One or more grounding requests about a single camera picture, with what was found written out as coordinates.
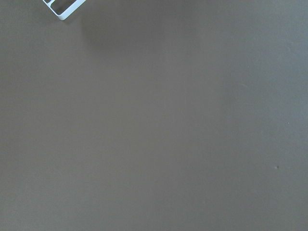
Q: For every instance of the white wire dish rack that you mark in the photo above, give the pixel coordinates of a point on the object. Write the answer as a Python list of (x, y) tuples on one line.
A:
[(63, 8)]

